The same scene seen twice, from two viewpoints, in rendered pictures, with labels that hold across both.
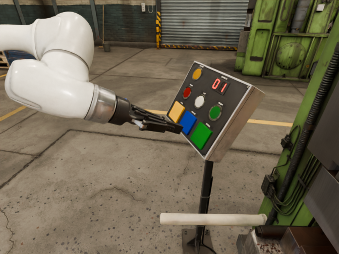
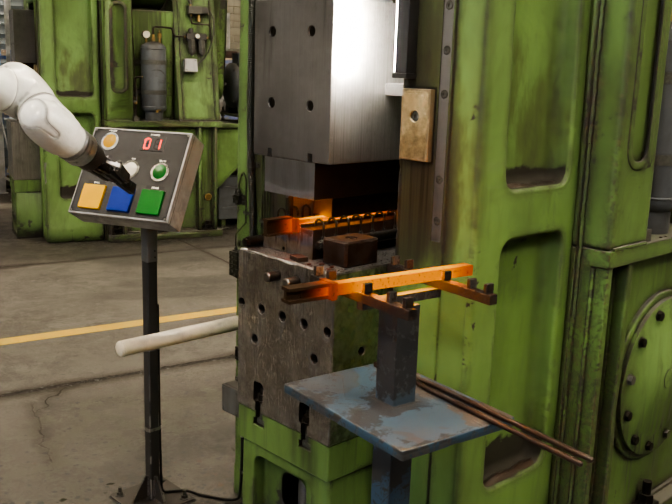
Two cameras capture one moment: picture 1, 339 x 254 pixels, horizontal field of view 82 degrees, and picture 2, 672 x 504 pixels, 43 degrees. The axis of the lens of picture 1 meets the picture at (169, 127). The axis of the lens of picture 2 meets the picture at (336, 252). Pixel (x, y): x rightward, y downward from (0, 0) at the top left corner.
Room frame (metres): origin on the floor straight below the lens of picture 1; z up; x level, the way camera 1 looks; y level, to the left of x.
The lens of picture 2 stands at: (-1.49, 1.18, 1.39)
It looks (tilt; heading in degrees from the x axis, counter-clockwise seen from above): 12 degrees down; 315
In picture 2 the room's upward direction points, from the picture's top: 2 degrees clockwise
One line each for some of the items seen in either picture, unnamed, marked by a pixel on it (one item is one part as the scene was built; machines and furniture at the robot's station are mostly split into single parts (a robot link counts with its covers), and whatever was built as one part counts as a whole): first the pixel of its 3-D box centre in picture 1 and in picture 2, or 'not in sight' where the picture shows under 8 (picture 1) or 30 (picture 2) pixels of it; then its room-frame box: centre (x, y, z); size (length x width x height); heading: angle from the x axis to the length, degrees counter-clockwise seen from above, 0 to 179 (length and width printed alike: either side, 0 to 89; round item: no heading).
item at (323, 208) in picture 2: not in sight; (362, 200); (0.12, -0.51, 1.04); 0.30 x 0.07 x 0.06; 89
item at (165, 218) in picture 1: (211, 219); (185, 334); (0.50, -0.18, 0.62); 0.44 x 0.05 x 0.05; 89
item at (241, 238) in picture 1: (245, 247); (238, 398); (0.51, -0.39, 0.36); 0.09 x 0.07 x 0.12; 179
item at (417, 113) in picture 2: not in sight; (416, 124); (-0.17, -0.39, 1.27); 0.09 x 0.02 x 0.17; 179
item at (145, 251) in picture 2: (205, 192); (150, 341); (0.71, -0.19, 0.54); 0.04 x 0.04 x 1.08; 89
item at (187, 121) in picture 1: (187, 122); (121, 199); (0.66, -0.07, 1.01); 0.07 x 0.05 x 0.07; 24
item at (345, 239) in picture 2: not in sight; (350, 250); (-0.03, -0.32, 0.95); 0.12 x 0.08 x 0.06; 89
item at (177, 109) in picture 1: (177, 112); (92, 196); (0.75, -0.03, 1.01); 0.07 x 0.05 x 0.07; 24
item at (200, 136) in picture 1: (201, 135); (151, 202); (0.57, -0.11, 1.01); 0.07 x 0.05 x 0.07; 24
